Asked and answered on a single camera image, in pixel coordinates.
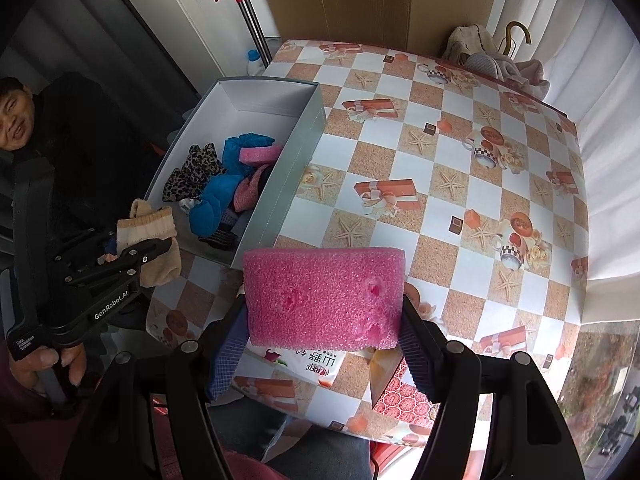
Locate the beige sock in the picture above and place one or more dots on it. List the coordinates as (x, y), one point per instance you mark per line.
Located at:
(150, 225)

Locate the leopard print cloth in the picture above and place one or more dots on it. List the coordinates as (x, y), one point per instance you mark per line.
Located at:
(192, 172)

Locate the metal pole with red grip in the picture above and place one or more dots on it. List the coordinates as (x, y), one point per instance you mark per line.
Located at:
(252, 15)

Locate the checkered printed tablecloth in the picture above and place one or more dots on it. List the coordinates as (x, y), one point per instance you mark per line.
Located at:
(425, 160)

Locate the pink fuzzy sock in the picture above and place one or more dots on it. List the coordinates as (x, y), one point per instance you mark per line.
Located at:
(247, 190)

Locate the white plastic bottle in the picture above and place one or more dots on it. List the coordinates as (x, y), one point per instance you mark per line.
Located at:
(256, 64)

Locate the brown cardboard sheet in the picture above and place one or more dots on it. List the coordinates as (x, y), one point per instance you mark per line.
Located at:
(375, 0)

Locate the red patterned box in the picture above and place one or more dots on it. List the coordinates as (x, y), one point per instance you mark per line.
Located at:
(400, 400)

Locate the dark striped cloth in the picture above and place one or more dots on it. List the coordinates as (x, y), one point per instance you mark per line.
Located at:
(220, 232)

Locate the pile of beige clothes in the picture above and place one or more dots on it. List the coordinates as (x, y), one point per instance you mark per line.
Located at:
(472, 45)

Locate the blue cloth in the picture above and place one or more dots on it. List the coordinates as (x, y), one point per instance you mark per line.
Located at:
(212, 205)
(247, 152)

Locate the white snack packet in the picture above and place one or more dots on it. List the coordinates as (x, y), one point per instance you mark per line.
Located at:
(300, 365)

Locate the pink sponge block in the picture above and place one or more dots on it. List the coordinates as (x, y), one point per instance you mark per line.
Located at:
(325, 300)

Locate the pink foam strip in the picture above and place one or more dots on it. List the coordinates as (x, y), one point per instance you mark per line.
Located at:
(262, 154)

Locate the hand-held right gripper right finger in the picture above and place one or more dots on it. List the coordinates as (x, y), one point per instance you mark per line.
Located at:
(415, 355)

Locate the white curtain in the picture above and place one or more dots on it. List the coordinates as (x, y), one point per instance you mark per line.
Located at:
(585, 85)

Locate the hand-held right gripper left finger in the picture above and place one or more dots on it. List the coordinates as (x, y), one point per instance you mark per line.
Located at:
(230, 355)

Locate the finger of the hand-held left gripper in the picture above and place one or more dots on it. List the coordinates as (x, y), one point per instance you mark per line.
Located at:
(131, 257)
(85, 245)

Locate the person's left hand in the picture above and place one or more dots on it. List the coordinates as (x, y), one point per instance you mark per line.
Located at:
(42, 360)

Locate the grey cardboard box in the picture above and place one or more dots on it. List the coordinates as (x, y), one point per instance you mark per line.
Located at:
(260, 95)

